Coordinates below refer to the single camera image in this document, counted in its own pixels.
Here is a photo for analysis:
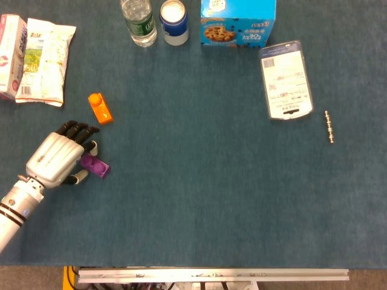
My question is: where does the blue cookie box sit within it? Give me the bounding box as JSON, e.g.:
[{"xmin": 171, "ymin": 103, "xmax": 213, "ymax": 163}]
[{"xmin": 200, "ymin": 0, "xmax": 278, "ymax": 48}]

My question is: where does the aluminium profile rail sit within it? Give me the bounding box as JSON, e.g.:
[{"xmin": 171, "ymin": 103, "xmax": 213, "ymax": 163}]
[{"xmin": 77, "ymin": 268, "xmax": 350, "ymax": 284}]

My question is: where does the white snack bag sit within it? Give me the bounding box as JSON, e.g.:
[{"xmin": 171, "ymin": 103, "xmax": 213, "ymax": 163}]
[{"xmin": 15, "ymin": 18, "xmax": 77, "ymax": 108}]

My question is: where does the blister pack white card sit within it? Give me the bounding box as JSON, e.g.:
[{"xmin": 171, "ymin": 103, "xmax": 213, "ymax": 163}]
[{"xmin": 258, "ymin": 40, "xmax": 314, "ymax": 121}]

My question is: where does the yellow frame part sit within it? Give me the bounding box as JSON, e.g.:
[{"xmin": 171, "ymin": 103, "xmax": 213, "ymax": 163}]
[{"xmin": 62, "ymin": 266, "xmax": 79, "ymax": 290}]

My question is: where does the small metal beaded rod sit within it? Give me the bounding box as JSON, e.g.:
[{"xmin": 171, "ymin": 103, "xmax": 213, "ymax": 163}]
[{"xmin": 324, "ymin": 110, "xmax": 336, "ymax": 144}]

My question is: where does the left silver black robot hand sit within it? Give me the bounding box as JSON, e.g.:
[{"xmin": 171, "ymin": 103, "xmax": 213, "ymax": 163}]
[{"xmin": 25, "ymin": 120, "xmax": 100, "ymax": 190}]

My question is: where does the clear bottle green label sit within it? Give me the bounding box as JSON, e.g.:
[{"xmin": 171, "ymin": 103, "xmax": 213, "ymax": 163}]
[{"xmin": 120, "ymin": 0, "xmax": 158, "ymax": 48}]

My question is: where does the blue white drink can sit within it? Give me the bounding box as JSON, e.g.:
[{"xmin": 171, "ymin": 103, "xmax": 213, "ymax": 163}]
[{"xmin": 158, "ymin": 0, "xmax": 190, "ymax": 47}]

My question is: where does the pink white carton box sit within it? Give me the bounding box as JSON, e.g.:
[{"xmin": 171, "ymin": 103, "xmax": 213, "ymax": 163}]
[{"xmin": 0, "ymin": 14, "xmax": 28, "ymax": 101}]

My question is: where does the purple toy block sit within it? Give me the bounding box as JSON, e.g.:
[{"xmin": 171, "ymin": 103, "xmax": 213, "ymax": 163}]
[{"xmin": 79, "ymin": 152, "xmax": 111, "ymax": 180}]

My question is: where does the orange toy block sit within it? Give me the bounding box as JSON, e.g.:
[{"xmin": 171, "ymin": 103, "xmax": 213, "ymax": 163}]
[{"xmin": 88, "ymin": 92, "xmax": 114, "ymax": 126}]

